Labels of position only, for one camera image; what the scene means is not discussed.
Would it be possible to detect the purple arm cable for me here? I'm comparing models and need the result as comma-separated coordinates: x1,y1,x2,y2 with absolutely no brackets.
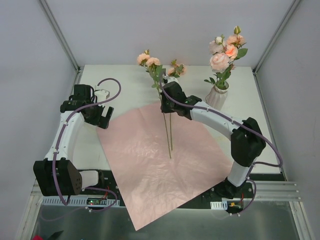
39,77,123,222
159,82,283,221

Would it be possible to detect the slotted cable duct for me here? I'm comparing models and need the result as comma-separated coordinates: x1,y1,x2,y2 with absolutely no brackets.
42,196,121,208
209,199,244,211

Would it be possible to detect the left aluminium side rail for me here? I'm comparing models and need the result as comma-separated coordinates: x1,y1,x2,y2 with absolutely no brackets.
44,71,83,176

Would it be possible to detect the aluminium frame post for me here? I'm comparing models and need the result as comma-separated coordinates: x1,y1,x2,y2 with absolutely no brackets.
37,0,81,73
252,0,302,76

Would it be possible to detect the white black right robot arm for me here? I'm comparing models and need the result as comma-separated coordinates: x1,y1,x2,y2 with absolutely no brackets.
161,81,266,199

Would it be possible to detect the small peach rose stem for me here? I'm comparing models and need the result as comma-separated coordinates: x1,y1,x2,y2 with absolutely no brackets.
137,49,173,159

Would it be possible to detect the peach rose stem leafy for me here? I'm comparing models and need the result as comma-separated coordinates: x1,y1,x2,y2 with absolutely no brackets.
168,59,186,151

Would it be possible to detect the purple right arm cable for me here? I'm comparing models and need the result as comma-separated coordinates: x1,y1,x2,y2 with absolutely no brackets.
159,82,283,221

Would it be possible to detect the white ribbed ceramic vase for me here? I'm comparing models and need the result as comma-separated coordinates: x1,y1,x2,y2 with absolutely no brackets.
205,81,230,111

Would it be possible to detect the orange rose stem with bud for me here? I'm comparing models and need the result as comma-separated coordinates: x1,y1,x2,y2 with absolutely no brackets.
216,25,248,90

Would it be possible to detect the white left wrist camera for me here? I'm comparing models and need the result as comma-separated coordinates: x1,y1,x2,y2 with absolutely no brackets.
94,85,110,102

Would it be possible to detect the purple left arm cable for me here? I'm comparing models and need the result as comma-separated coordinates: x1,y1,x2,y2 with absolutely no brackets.
39,77,123,222

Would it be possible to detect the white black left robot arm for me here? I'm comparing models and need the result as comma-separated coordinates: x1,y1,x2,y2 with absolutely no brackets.
33,84,114,197

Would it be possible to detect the right aluminium frame post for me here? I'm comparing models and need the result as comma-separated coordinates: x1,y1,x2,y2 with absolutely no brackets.
252,0,302,76

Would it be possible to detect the pale pink rose stem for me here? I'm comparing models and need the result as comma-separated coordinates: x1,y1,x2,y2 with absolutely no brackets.
204,36,230,87

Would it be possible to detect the right slotted cable duct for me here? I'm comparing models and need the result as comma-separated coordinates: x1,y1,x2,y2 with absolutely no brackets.
209,199,244,211

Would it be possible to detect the aluminium front frame rail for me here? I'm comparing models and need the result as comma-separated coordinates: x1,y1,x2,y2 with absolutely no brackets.
31,175,302,201

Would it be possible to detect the pink wrapping paper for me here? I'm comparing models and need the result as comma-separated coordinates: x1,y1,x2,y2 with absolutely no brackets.
97,103,232,230

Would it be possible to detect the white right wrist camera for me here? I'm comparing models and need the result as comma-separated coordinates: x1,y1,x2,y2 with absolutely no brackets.
163,76,179,85

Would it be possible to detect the left aluminium frame post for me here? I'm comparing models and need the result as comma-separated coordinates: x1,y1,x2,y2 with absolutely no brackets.
37,0,81,73

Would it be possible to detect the red object at bottom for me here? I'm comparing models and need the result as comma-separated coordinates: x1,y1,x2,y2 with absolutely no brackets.
31,235,44,240

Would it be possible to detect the aluminium side rail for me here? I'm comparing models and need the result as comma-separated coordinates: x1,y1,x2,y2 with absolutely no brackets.
252,71,288,181
44,71,83,176

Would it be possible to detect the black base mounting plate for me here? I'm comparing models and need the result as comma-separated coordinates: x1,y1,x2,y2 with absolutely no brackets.
81,170,285,209

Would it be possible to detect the right aluminium side rail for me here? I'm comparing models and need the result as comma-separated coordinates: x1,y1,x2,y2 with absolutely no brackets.
252,71,288,181

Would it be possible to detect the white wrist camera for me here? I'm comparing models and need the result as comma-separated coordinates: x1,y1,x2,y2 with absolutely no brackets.
163,76,179,85
94,85,110,102

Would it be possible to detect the left slotted cable duct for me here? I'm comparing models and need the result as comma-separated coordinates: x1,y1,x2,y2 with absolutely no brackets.
42,196,121,208

